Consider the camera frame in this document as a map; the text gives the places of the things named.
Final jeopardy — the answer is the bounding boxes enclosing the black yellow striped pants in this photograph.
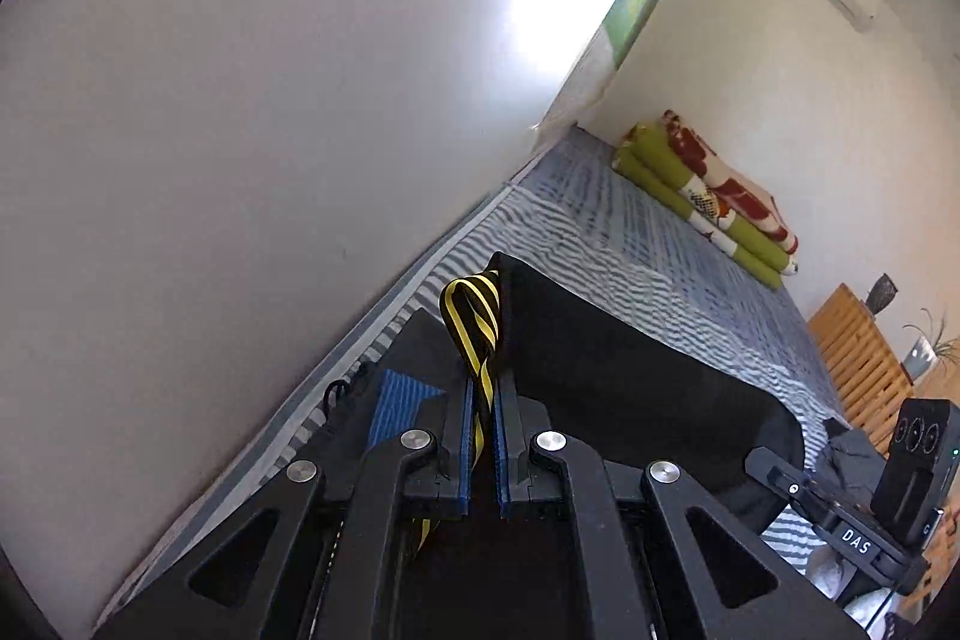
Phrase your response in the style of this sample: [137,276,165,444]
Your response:
[439,253,804,534]

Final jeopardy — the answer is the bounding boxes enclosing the right white gloved hand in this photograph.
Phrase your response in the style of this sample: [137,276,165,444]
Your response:
[805,544,903,638]

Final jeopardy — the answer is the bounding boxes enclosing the grey dark jacket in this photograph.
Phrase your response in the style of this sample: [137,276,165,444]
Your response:
[814,417,887,495]

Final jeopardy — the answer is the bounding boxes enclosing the folded blue knit garment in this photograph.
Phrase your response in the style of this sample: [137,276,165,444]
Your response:
[366,369,443,452]

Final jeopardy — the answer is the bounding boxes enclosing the potted spider plant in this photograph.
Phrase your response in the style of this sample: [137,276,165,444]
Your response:
[901,307,958,385]

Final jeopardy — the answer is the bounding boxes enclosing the dark ceramic vase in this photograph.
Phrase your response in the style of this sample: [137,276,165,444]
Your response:
[864,273,898,319]

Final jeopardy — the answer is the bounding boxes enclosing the folded black garment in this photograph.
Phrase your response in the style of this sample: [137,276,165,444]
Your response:
[309,308,466,464]

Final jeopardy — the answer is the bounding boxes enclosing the blue white striped quilt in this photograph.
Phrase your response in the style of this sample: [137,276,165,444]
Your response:
[103,128,841,614]

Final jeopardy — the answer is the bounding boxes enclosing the red floral folded blanket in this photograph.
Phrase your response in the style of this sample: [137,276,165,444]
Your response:
[661,110,799,255]

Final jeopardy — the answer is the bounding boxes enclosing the green folded blanket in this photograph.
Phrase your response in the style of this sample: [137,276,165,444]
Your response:
[612,124,797,289]

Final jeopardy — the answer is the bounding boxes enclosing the black tracking camera module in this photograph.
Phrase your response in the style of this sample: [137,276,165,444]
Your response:
[871,398,958,548]

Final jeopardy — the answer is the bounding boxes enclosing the wooden slatted bed rail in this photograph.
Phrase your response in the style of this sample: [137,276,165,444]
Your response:
[807,283,960,619]

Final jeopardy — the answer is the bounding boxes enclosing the landscape painting wall scroll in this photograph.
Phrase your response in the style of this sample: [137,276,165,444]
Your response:
[534,0,659,151]

